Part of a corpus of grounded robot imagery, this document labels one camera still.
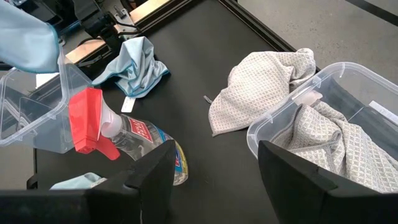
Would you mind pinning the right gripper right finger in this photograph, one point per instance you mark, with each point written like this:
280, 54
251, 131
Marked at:
311, 193

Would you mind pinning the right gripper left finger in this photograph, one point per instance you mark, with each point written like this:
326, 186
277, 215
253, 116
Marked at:
130, 199

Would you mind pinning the blue microfiber towel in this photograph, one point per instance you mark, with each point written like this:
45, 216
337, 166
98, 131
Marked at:
136, 68
25, 40
77, 182

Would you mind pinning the grey waffle microfiber towel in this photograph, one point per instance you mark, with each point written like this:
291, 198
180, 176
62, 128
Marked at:
255, 93
311, 124
367, 161

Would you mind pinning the clear spray bottle red trigger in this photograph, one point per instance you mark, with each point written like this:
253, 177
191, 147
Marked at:
87, 121

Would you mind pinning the clear plastic bin with label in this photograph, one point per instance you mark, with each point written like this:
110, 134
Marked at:
367, 77

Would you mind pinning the wooden table side board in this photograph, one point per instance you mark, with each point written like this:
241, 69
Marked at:
146, 9

